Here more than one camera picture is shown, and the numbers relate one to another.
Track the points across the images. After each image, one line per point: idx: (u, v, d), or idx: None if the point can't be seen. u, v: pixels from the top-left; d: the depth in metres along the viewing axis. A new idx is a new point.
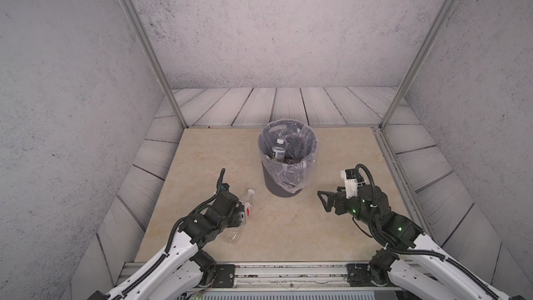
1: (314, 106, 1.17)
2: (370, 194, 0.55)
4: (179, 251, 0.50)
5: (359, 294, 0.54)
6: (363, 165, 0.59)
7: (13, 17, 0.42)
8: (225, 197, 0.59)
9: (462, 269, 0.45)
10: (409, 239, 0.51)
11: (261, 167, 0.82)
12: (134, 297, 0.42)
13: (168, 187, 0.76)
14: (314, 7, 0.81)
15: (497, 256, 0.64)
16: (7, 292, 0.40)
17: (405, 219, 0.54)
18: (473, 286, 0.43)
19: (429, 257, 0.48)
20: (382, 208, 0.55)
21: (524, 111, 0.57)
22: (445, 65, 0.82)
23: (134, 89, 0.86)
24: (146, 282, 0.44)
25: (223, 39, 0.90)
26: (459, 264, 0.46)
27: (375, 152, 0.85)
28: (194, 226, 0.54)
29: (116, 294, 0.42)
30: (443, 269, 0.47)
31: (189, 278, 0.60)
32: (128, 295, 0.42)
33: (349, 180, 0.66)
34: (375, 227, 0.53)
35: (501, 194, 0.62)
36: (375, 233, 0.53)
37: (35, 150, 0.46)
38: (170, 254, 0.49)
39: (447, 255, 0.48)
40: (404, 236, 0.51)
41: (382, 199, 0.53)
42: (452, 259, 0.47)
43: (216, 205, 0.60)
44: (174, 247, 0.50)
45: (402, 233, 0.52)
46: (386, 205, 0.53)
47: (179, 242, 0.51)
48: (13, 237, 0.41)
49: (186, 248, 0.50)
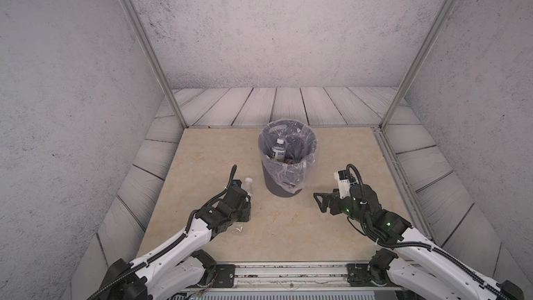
1: (314, 106, 1.17)
2: (359, 191, 0.59)
4: (198, 234, 0.53)
5: (359, 294, 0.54)
6: (353, 165, 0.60)
7: (14, 17, 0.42)
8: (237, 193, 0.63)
9: (447, 257, 0.47)
10: (399, 233, 0.53)
11: (261, 167, 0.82)
12: (157, 267, 0.44)
13: (167, 187, 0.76)
14: (314, 7, 0.81)
15: (497, 256, 0.64)
16: (7, 292, 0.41)
17: (395, 215, 0.57)
18: (461, 273, 0.45)
19: (417, 250, 0.50)
20: (373, 205, 0.57)
21: (525, 111, 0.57)
22: (446, 65, 0.82)
23: (134, 89, 0.86)
24: (168, 255, 0.47)
25: (223, 39, 0.90)
26: (447, 253, 0.48)
27: (375, 152, 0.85)
28: (210, 216, 0.59)
29: (141, 262, 0.44)
30: (430, 259, 0.48)
31: (192, 271, 0.60)
32: (150, 265, 0.44)
33: (342, 181, 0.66)
34: (366, 224, 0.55)
35: (501, 194, 0.62)
36: (366, 230, 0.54)
37: (35, 150, 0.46)
38: (189, 235, 0.52)
39: (434, 244, 0.50)
40: (394, 230, 0.54)
41: (372, 196, 0.56)
42: (438, 248, 0.49)
43: (227, 198, 0.64)
44: (193, 230, 0.54)
45: (391, 228, 0.54)
46: (376, 202, 0.55)
47: (198, 226, 0.55)
48: (13, 237, 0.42)
49: (203, 232, 0.54)
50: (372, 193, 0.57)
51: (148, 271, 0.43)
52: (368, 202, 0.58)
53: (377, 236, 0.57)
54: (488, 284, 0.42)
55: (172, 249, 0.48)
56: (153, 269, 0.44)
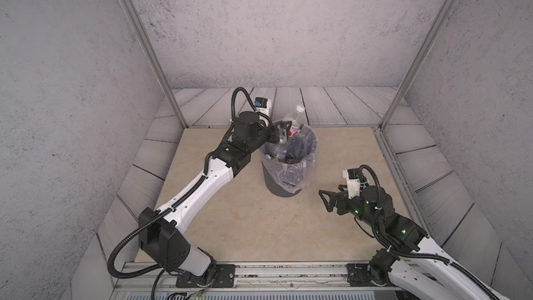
1: (314, 106, 1.17)
2: (375, 195, 0.54)
4: (218, 173, 0.50)
5: (359, 294, 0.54)
6: (368, 167, 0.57)
7: (14, 17, 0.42)
8: (245, 123, 0.52)
9: (464, 272, 0.45)
10: (414, 243, 0.50)
11: (261, 167, 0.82)
12: (184, 210, 0.44)
13: (166, 187, 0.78)
14: (314, 7, 0.81)
15: (497, 256, 0.64)
16: (7, 292, 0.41)
17: (409, 222, 0.53)
18: (477, 291, 0.43)
19: (433, 262, 0.48)
20: (387, 210, 0.53)
21: (525, 111, 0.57)
22: (446, 65, 0.82)
23: (134, 89, 0.86)
24: (191, 198, 0.46)
25: (223, 39, 0.90)
26: (464, 269, 0.46)
27: (375, 152, 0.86)
28: (225, 155, 0.54)
29: (166, 207, 0.44)
30: (445, 271, 0.46)
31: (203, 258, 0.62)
32: (177, 209, 0.44)
33: (352, 180, 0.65)
34: (377, 229, 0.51)
35: (501, 194, 0.62)
36: (378, 236, 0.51)
37: (35, 150, 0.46)
38: (209, 176, 0.50)
39: (453, 259, 0.47)
40: (409, 239, 0.50)
41: (387, 201, 0.52)
42: (456, 262, 0.47)
43: (236, 131, 0.54)
44: (212, 170, 0.51)
45: (406, 236, 0.51)
46: (391, 207, 0.52)
47: (216, 167, 0.51)
48: (13, 237, 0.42)
49: (223, 171, 0.51)
50: (388, 198, 0.53)
51: (176, 216, 0.43)
52: (383, 207, 0.54)
53: (389, 243, 0.54)
54: None
55: (194, 194, 0.47)
56: (181, 214, 0.44)
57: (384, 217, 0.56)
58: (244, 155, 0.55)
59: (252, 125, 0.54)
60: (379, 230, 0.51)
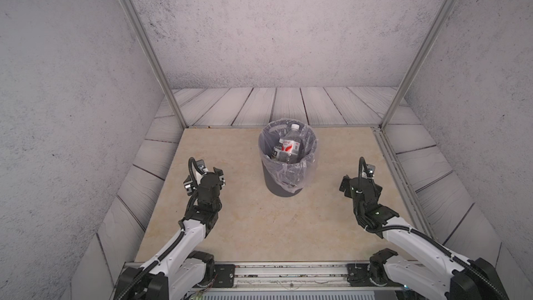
1: (314, 106, 1.17)
2: (357, 182, 0.65)
4: (194, 230, 0.56)
5: (359, 294, 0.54)
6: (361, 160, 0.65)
7: (14, 17, 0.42)
8: (207, 187, 0.62)
9: (423, 237, 0.51)
10: (385, 219, 0.59)
11: (261, 167, 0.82)
12: (168, 262, 0.46)
13: (167, 187, 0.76)
14: (314, 7, 0.81)
15: (497, 257, 0.64)
16: (7, 292, 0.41)
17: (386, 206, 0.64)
18: (434, 249, 0.48)
19: (398, 232, 0.55)
20: (367, 196, 0.64)
21: (525, 111, 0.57)
22: (446, 65, 0.82)
23: (134, 89, 0.86)
24: (175, 252, 0.49)
25: (223, 39, 0.90)
26: (424, 233, 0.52)
27: (375, 152, 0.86)
28: (196, 217, 0.61)
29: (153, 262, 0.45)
30: (409, 239, 0.52)
31: (196, 268, 0.61)
32: (162, 262, 0.46)
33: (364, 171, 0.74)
34: (359, 212, 0.69)
35: (501, 194, 0.62)
36: (359, 217, 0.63)
37: (35, 150, 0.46)
38: (187, 231, 0.55)
39: (412, 226, 0.55)
40: (382, 219, 0.59)
41: (368, 187, 0.62)
42: (416, 230, 0.54)
43: (200, 197, 0.63)
44: (189, 227, 0.57)
45: (379, 217, 0.60)
46: (373, 194, 0.62)
47: (191, 225, 0.58)
48: (13, 237, 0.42)
49: (197, 227, 0.57)
50: (370, 185, 0.63)
51: (162, 268, 0.44)
52: (363, 193, 0.65)
53: (366, 223, 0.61)
54: (453, 256, 0.45)
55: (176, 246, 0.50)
56: (166, 265, 0.45)
57: (365, 201, 0.65)
58: (214, 214, 0.65)
59: (213, 187, 0.63)
60: (361, 212, 0.68)
